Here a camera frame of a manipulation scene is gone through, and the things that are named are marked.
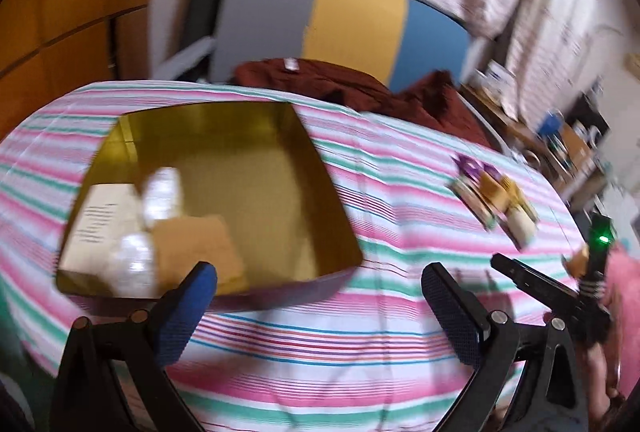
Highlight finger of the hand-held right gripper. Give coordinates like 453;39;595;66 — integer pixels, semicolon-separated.
491;253;584;309

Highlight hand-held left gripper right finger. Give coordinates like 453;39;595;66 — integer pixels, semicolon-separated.
421;262;591;432

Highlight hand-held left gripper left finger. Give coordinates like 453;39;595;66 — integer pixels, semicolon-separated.
50;261;219;432

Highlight gold tin box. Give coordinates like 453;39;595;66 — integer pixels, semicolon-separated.
55;100;364;313

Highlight person's right hand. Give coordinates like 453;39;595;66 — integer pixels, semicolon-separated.
586;341;627;419

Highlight pink garment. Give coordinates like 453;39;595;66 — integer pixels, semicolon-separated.
606;241;640;393

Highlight cream snack packet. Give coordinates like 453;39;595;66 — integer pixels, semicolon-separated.
504;202;542;249

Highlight white wrapped ball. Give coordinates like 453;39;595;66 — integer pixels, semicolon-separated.
107;232;159;299
140;167;184;223

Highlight yellow snack packet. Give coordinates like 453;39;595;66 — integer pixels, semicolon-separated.
477;174;522;213

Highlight striped pink green cloth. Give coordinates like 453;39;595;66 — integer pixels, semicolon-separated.
0;79;591;432

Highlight packets inside gold box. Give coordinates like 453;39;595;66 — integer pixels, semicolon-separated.
59;184;146;275

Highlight wooden side shelf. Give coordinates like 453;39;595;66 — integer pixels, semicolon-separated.
465;82;612;209

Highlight blue jug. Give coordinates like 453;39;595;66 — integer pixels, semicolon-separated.
539;109;564;139

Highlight black cabinet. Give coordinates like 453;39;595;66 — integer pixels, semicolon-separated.
570;90;612;149

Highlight white blue carton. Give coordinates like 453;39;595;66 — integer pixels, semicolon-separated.
486;60;517;88

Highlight maroon garment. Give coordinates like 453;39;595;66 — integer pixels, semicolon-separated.
235;58;494;149

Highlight beige patterned curtain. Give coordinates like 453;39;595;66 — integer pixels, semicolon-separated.
500;0;623;125

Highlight grey yellow blue chair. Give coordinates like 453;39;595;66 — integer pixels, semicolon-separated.
152;0;507;153

